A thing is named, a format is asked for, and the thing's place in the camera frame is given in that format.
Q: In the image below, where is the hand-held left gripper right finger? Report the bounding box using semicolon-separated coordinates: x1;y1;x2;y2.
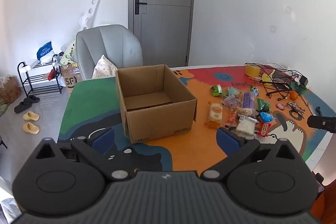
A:
200;127;302;184

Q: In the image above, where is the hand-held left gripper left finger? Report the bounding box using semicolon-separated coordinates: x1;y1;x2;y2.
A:
29;127;137;185

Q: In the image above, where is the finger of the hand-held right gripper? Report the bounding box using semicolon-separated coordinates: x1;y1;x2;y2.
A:
307;115;336;133

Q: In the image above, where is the white snack packet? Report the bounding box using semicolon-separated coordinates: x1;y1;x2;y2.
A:
235;116;258;136

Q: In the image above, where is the orange snack packet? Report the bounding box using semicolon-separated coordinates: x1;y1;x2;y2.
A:
227;110;239;126

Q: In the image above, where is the white orange bread packet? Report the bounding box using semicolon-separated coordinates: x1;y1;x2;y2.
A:
205;101;223;128

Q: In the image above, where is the red label snack packet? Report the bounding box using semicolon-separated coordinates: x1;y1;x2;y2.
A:
256;122;272;137

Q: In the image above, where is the small clear purple packet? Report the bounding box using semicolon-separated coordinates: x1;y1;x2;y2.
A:
223;96;240;109

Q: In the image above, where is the long purple bread packet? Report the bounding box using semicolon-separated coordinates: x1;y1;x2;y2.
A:
241;91;256;115

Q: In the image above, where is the teal cookie packet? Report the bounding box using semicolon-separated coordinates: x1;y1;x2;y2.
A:
223;88;241;98

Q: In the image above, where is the dark green snack packet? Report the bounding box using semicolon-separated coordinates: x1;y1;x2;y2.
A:
257;98;272;113

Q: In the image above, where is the bunch of keys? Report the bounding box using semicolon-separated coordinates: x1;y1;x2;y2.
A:
287;101;305;119

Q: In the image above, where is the white power strip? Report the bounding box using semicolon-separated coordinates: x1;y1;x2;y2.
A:
293;74;311;89

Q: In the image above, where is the black metal stand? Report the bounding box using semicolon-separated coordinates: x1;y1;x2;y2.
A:
260;77;294;98

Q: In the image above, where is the printed cardboard shipping box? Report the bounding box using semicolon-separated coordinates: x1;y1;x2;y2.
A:
61;63;84;97

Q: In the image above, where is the yellow plastic bag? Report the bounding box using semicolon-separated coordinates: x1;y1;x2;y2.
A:
261;69;275;83

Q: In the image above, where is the white dotted pillow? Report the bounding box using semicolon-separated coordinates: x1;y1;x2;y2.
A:
92;55;118;79

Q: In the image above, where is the yellow slipper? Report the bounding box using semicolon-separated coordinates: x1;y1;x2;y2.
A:
22;122;40;134
23;112;40;121

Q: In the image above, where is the yellow tape roll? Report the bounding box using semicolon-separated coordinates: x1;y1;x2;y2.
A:
245;63;260;77

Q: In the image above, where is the dark slipper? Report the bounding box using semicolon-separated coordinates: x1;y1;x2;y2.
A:
23;95;40;104
14;103;33;114

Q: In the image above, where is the black shoe rack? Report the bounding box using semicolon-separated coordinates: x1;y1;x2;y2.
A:
17;56;63;97

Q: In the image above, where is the green yellow printed bag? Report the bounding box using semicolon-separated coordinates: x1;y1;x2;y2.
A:
60;40;76;65

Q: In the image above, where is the grey chair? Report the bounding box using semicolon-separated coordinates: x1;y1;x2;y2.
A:
76;25;143;81

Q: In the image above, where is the white plastic bag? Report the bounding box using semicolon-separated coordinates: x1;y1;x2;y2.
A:
39;49;57;64

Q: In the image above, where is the cardboard box with plastic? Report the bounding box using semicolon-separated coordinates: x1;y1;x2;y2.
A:
0;76;21;103

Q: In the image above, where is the blue plastic bag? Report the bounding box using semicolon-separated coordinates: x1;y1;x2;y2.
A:
37;42;52;60

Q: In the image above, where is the silver foil bag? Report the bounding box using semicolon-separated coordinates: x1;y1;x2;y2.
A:
0;177;21;224

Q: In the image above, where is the grey door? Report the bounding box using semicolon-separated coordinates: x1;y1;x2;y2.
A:
129;0;197;67

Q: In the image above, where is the white foam board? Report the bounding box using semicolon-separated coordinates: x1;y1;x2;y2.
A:
77;0;101;30

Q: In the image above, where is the black cable with large plug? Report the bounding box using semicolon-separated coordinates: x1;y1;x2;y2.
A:
273;70;302;102

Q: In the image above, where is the black cable with small plug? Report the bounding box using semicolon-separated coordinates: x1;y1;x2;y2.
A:
248;63;302;94

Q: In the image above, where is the black door handle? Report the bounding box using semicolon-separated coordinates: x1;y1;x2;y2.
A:
134;0;147;15

